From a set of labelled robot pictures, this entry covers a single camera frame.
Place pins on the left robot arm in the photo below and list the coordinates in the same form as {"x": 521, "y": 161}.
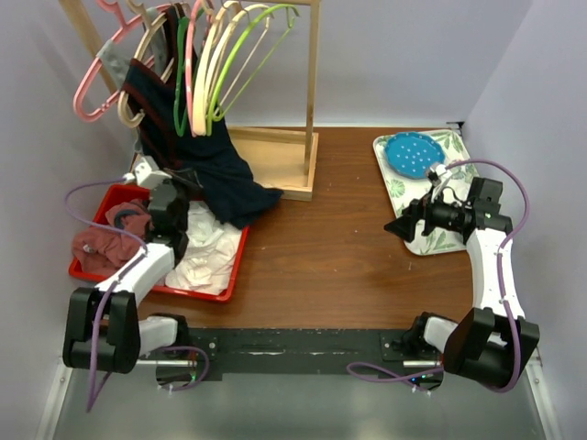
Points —
{"x": 103, "y": 331}

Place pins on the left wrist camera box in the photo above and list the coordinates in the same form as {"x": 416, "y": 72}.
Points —
{"x": 147, "y": 173}

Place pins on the dark green hanger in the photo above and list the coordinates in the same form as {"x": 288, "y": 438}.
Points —
{"x": 180, "y": 119}

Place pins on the wooden clothes rack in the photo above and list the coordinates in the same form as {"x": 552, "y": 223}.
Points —
{"x": 280, "y": 158}

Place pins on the dusty red garment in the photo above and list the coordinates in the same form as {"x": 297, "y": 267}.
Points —
{"x": 104, "y": 252}

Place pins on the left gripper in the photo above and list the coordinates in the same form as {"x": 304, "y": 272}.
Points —
{"x": 187, "y": 185}

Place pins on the black mounting base plate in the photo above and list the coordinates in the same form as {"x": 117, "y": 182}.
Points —
{"x": 307, "y": 351}

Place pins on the navy tank top red trim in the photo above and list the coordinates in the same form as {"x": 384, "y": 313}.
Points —
{"x": 230, "y": 191}

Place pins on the blue dotted plate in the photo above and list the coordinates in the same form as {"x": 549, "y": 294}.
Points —
{"x": 411, "y": 154}

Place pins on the cream white hanger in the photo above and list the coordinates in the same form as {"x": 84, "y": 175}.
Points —
{"x": 231, "y": 28}

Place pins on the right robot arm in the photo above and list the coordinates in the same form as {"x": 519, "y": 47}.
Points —
{"x": 493, "y": 342}

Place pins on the floral serving tray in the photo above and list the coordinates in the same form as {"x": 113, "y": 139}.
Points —
{"x": 402, "y": 190}

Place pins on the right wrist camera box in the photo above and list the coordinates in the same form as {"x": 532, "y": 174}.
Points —
{"x": 439, "y": 176}

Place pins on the lime green hanger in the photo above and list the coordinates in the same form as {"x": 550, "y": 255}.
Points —
{"x": 240, "y": 28}

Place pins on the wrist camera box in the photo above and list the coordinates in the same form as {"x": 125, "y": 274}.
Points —
{"x": 147, "y": 173}
{"x": 439, "y": 176}

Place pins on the white crumpled garment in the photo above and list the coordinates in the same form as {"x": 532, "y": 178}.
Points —
{"x": 210, "y": 254}

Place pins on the cream plastic hanger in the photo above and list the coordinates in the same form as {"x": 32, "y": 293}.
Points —
{"x": 212, "y": 34}

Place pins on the beige plastic hanger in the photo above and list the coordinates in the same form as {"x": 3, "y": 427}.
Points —
{"x": 154, "y": 22}

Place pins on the grey tank top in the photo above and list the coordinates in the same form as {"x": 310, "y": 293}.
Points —
{"x": 116, "y": 62}

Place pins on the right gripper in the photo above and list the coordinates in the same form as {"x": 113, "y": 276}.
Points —
{"x": 404, "y": 226}

